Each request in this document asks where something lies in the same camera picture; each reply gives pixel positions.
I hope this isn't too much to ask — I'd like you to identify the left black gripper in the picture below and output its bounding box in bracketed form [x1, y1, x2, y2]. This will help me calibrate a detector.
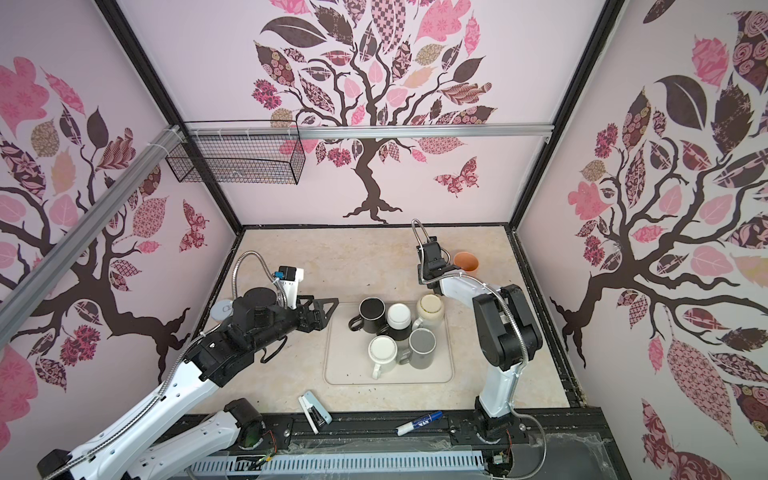
[251, 294, 339, 353]

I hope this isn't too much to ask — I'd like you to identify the peach orange mug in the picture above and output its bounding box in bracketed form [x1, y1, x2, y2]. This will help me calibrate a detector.
[452, 251, 480, 274]

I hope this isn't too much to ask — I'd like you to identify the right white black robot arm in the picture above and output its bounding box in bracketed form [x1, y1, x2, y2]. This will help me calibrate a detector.
[411, 219, 543, 442]

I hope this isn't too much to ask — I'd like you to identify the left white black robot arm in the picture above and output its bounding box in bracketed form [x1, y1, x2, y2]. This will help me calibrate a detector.
[37, 266, 339, 479]

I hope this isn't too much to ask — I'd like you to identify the cream beige mug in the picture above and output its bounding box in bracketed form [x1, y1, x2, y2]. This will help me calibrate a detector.
[413, 294, 445, 330]

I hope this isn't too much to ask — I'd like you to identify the grey mug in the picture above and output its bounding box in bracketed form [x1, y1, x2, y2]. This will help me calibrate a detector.
[397, 328, 437, 370]

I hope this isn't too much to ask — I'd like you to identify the translucent plastic tray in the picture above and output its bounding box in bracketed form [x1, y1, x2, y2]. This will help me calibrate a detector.
[324, 302, 454, 386]

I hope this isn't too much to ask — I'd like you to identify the orange tin can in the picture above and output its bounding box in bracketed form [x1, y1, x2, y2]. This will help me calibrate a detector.
[210, 299, 234, 322]

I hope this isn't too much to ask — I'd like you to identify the white teal stapler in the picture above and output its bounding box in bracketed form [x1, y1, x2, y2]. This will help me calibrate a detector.
[298, 390, 332, 434]

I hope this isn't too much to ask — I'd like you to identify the blue white marker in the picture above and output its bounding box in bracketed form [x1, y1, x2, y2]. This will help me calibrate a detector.
[396, 411, 443, 436]

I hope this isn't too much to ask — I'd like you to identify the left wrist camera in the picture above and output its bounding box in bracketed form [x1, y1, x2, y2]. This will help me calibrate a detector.
[274, 266, 305, 310]

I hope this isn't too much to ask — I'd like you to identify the horizontal aluminium rail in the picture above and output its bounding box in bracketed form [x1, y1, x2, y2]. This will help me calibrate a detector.
[188, 123, 554, 140]

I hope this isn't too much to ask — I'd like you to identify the black wire basket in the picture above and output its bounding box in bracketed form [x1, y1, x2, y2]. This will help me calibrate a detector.
[165, 120, 307, 185]

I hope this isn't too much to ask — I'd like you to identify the white slotted cable duct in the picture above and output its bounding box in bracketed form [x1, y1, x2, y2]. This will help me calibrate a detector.
[173, 451, 486, 479]

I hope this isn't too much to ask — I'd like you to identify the black base frame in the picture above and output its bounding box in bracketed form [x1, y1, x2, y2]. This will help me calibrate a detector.
[137, 407, 631, 480]

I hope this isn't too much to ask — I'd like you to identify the diagonal aluminium rail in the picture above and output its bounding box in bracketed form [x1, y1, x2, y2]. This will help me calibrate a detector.
[1, 126, 182, 345]

